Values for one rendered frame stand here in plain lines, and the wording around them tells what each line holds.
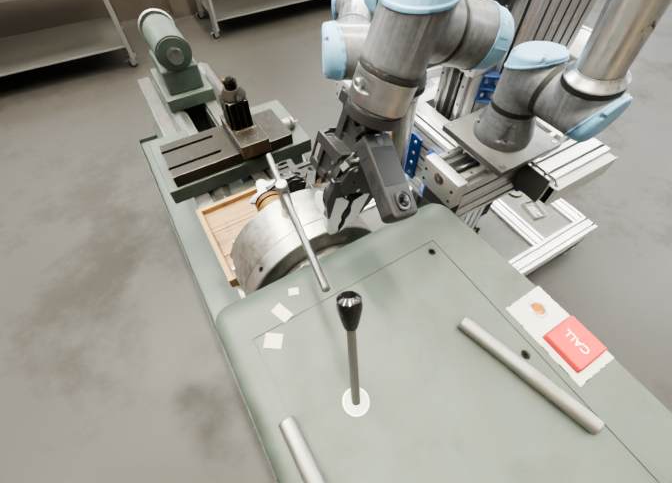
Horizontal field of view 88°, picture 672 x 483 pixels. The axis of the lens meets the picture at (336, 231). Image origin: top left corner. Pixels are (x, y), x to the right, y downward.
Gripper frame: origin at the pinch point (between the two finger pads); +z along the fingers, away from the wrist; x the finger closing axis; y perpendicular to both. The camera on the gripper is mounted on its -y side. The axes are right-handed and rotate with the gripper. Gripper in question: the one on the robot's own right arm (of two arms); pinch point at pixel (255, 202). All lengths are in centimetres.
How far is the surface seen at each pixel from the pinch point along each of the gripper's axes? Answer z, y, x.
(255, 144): -10.7, 29.9, -6.7
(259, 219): 3.3, -17.1, 13.8
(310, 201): -7.3, -18.9, 15.0
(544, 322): -26, -60, 17
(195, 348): 45, 22, -108
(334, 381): 6, -52, 17
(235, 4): -104, 357, -87
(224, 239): 10.7, 8.7, -19.7
